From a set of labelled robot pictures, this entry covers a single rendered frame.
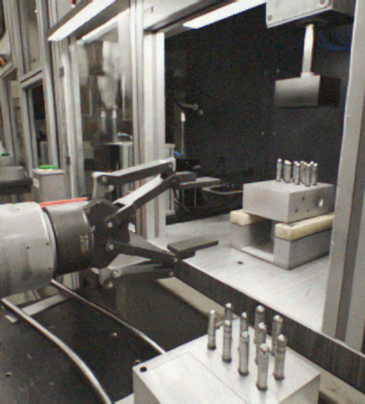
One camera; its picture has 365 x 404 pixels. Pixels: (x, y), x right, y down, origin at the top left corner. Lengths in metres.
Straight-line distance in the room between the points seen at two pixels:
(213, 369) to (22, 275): 0.19
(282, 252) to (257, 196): 0.10
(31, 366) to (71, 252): 0.44
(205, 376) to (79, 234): 0.17
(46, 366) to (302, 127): 0.78
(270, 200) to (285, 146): 0.39
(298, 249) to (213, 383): 0.31
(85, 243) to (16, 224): 0.07
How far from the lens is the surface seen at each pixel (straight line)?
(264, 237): 0.65
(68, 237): 0.34
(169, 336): 1.04
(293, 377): 0.32
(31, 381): 0.72
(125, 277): 0.41
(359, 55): 0.35
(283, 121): 0.93
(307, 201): 0.58
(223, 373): 0.31
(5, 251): 0.32
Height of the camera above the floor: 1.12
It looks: 13 degrees down
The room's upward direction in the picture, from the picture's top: straight up
